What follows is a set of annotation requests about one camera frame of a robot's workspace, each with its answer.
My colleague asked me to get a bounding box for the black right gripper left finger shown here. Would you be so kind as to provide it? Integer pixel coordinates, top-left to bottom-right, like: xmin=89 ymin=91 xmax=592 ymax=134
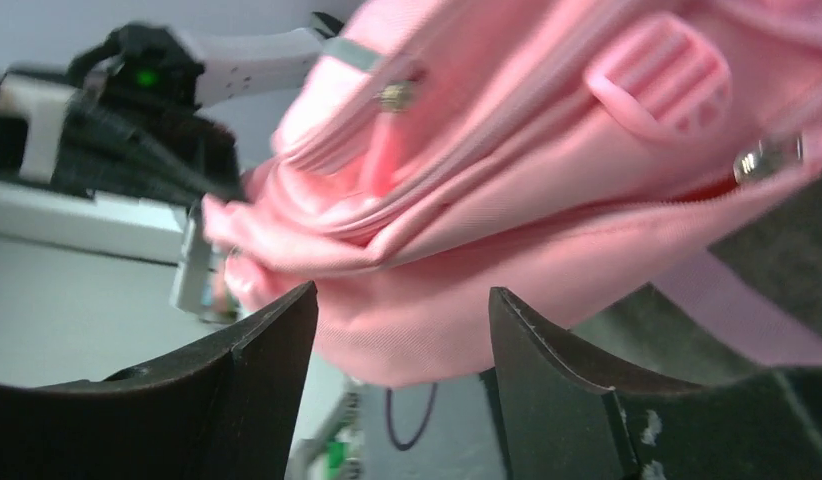
xmin=0 ymin=282 xmax=318 ymax=479

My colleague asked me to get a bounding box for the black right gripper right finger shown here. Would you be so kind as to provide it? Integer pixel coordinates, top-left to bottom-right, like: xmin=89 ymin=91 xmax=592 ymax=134
xmin=489 ymin=287 xmax=822 ymax=480

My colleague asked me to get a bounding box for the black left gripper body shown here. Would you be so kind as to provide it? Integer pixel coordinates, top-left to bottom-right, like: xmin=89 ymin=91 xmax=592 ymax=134
xmin=0 ymin=23 xmax=245 ymax=206

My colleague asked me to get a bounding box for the pink school backpack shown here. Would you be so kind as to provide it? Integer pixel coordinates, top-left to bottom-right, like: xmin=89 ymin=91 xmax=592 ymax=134
xmin=203 ymin=1 xmax=822 ymax=387

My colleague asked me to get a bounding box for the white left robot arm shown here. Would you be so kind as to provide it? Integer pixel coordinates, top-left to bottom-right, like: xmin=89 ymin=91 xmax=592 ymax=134
xmin=0 ymin=12 xmax=341 ymax=208

